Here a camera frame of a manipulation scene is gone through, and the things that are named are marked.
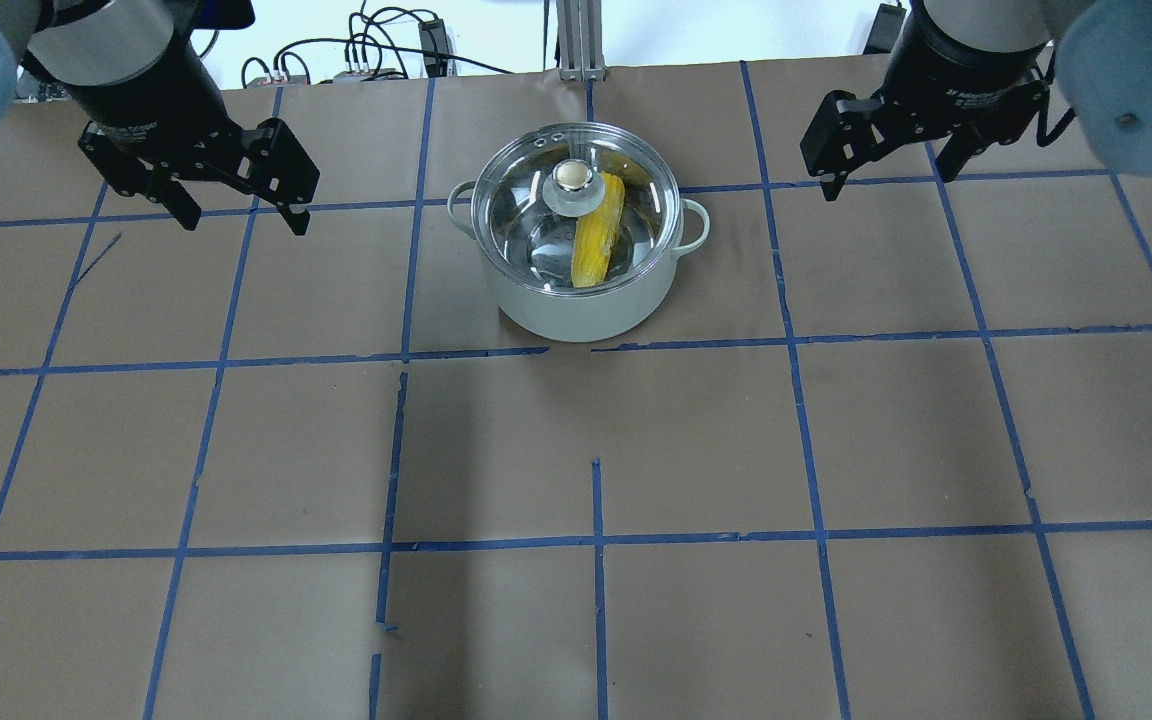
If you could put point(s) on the yellow corn cob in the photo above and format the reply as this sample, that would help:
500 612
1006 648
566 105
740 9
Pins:
597 234

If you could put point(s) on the sage green cooking pot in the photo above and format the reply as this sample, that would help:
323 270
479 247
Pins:
589 318

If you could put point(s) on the glass pot lid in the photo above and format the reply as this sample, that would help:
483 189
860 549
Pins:
525 205

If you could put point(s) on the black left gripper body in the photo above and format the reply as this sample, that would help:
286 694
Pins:
144 98

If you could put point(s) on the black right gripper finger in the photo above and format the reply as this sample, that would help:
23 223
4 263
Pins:
832 181
957 152

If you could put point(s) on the aluminium frame post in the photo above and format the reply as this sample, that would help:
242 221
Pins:
580 54

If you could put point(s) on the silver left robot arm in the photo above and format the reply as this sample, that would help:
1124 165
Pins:
93 43

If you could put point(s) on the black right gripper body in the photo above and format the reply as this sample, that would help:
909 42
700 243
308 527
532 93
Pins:
966 62

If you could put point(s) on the black power adapter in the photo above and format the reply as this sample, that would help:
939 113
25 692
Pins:
885 29

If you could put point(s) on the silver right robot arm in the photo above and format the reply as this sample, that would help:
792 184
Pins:
1097 54

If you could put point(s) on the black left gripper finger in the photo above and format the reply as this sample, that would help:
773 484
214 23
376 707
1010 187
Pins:
180 204
297 216

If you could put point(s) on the brown paper table cover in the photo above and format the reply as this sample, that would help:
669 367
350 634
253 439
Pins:
888 457

